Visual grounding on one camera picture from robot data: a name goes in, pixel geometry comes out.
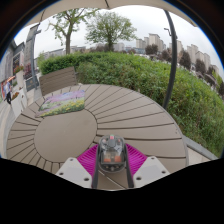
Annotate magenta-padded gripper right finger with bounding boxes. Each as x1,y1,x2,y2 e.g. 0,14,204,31
123,143,171,190

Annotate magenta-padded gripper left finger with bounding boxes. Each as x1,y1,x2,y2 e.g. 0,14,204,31
54,143,101,190

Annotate flower print mouse pad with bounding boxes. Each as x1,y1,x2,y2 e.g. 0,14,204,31
35,89,86,118

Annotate white planter with orange flowers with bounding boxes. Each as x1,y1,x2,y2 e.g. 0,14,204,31
9,88,29,118

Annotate green hedge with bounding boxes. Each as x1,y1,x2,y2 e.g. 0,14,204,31
37,51,224,158

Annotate brown slatted chair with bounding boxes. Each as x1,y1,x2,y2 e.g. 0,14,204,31
38,66,79,97

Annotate person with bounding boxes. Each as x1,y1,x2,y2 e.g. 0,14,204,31
2,79,13,105

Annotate tall white planter with flowers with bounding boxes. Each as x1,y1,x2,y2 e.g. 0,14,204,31
13,65,26,90

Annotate dark curved parasol pole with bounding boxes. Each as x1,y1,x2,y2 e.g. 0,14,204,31
162,9,179,111

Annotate grey sign pillar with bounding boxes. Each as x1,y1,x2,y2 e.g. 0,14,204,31
23,24,42,92

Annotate grey storefront building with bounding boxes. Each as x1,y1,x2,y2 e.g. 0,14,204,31
0,39,26,101

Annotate distant apartment buildings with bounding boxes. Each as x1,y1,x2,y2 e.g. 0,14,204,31
134,32,221,78

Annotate thin-crowned tree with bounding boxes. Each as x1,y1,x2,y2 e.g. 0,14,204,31
48,8,98,56

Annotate full-crowned green tree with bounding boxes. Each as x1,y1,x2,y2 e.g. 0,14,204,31
84,10,138,53

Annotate beige parasol canopy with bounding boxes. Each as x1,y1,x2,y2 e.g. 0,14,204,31
26,0,198,28

